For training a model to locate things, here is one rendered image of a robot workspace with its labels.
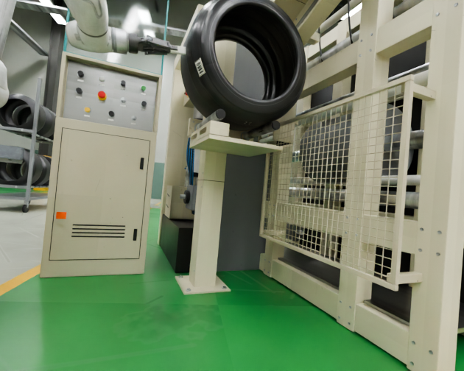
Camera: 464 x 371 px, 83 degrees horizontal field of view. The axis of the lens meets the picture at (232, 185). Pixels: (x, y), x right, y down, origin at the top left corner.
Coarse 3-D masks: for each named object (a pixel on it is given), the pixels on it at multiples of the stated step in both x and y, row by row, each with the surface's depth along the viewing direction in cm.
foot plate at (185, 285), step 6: (180, 276) 160; (186, 276) 164; (216, 276) 168; (180, 282) 153; (186, 282) 153; (216, 282) 158; (222, 282) 159; (180, 288) 146; (186, 288) 145; (192, 288) 145; (198, 288) 146; (204, 288) 147; (210, 288) 148; (216, 288) 148; (222, 288) 148; (228, 288) 150
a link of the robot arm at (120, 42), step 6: (114, 30) 101; (120, 30) 102; (114, 36) 100; (120, 36) 101; (126, 36) 102; (114, 42) 101; (120, 42) 102; (126, 42) 102; (114, 48) 102; (120, 48) 103; (126, 48) 104
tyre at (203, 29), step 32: (224, 0) 109; (256, 0) 114; (192, 32) 108; (224, 32) 139; (256, 32) 142; (288, 32) 122; (192, 64) 110; (288, 64) 141; (192, 96) 124; (224, 96) 110; (288, 96) 121
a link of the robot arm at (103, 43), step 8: (72, 24) 95; (72, 32) 95; (80, 32) 94; (72, 40) 97; (80, 40) 97; (88, 40) 96; (96, 40) 96; (104, 40) 98; (80, 48) 100; (88, 48) 100; (96, 48) 100; (104, 48) 101; (112, 48) 102
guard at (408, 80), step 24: (360, 96) 102; (408, 96) 84; (288, 120) 146; (384, 120) 92; (408, 120) 84; (408, 144) 84; (288, 168) 144; (360, 168) 100; (264, 192) 164; (336, 192) 110; (312, 216) 122; (288, 240) 138; (336, 240) 107; (336, 264) 105
